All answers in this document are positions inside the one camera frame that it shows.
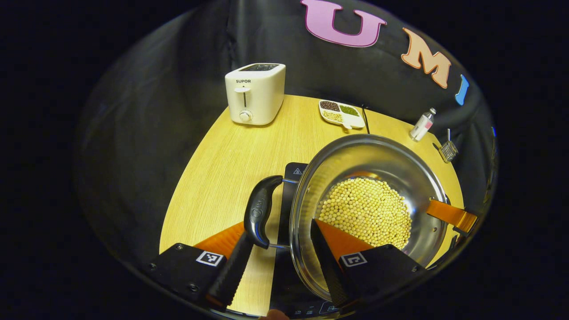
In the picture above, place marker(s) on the white divided bean dish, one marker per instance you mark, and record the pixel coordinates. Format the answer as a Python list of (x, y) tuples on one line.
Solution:
[(340, 113)]

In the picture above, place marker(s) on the pile of yellow soybeans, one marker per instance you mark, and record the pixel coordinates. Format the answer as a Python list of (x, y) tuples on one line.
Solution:
[(369, 209)]

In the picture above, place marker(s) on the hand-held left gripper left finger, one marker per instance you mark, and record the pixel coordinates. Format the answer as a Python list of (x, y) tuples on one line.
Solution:
[(233, 271)]

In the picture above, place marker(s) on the black induction cooktop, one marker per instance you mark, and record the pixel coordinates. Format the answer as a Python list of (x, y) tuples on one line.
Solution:
[(286, 209)]

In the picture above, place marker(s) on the clear bottle with pink label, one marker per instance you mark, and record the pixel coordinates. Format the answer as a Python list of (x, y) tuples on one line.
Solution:
[(421, 128)]

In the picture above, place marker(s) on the stainless steel pot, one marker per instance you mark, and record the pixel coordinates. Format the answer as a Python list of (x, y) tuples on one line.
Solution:
[(355, 155)]

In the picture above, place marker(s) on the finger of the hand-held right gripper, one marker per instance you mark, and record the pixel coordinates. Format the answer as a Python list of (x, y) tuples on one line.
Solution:
[(449, 214)]

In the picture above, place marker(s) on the white toaster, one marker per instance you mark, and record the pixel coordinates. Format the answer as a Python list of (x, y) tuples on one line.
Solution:
[(262, 102)]

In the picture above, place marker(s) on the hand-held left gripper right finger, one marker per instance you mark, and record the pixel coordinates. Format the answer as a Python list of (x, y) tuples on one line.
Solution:
[(329, 271)]

